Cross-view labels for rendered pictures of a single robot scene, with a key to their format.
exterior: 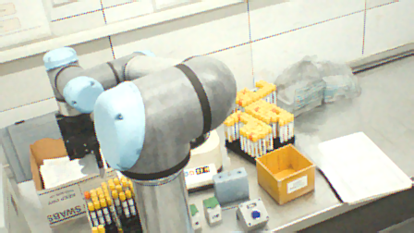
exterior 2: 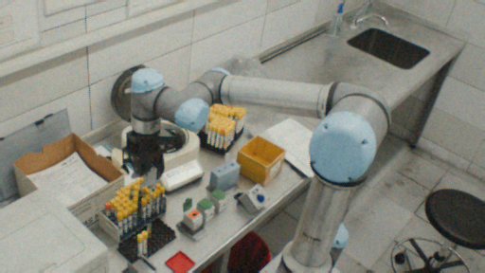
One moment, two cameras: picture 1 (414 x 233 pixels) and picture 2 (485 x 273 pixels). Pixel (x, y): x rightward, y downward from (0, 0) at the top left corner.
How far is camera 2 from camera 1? 0.76 m
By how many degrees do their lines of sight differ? 28
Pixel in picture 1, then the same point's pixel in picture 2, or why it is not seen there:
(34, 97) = (13, 112)
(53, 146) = (33, 161)
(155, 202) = (343, 202)
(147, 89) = (367, 117)
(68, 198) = (85, 211)
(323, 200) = (292, 177)
